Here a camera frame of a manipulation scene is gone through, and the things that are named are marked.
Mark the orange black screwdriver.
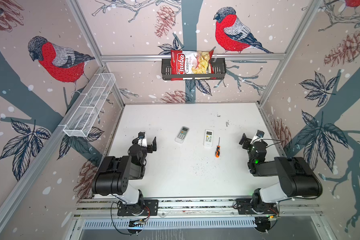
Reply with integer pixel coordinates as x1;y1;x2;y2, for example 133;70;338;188
215;138;221;158

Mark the white remote control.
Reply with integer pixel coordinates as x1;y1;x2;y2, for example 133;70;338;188
204;130;214;148
175;127;190;144

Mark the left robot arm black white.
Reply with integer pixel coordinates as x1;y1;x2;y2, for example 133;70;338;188
92;137;159;217

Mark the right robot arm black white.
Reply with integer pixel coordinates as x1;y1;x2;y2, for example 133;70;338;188
235;131;323;214

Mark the red cassava chips bag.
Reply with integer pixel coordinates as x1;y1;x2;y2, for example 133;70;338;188
171;50;215;75

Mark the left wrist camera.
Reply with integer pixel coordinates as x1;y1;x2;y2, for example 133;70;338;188
138;132;146;140

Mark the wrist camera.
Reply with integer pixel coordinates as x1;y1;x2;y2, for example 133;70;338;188
138;132;146;140
255;130;265;139

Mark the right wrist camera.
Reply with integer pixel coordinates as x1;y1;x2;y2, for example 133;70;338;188
255;130;265;139

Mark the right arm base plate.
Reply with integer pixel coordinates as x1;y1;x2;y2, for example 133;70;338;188
233;198;279;215

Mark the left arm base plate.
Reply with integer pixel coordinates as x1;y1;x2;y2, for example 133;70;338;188
117;199;159;217

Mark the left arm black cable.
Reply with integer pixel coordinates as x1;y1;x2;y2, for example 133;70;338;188
110;200;151;236

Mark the white wire mesh shelf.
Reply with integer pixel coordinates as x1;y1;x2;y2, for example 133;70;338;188
63;73;116;138

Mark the black wall basket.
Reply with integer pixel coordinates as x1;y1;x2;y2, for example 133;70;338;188
162;59;227;81

